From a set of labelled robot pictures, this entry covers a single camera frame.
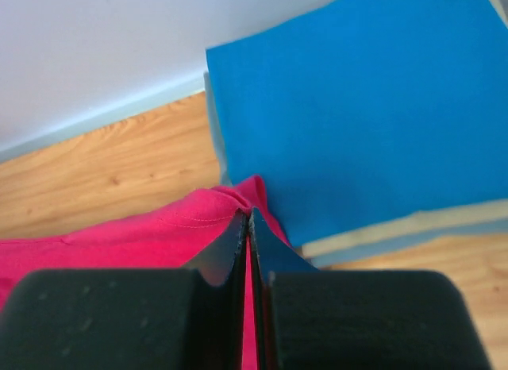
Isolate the magenta t shirt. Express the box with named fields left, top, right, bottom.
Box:
left=0, top=174, right=294, bottom=370

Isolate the beige folded t shirt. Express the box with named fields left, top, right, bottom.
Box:
left=302, top=199, right=507, bottom=258

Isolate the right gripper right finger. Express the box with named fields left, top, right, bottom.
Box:
left=249, top=210, right=491, bottom=369

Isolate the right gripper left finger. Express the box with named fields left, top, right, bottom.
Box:
left=1, top=213, right=247, bottom=369

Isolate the blue folded t shirt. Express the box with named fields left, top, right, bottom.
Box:
left=205, top=0, right=508, bottom=248

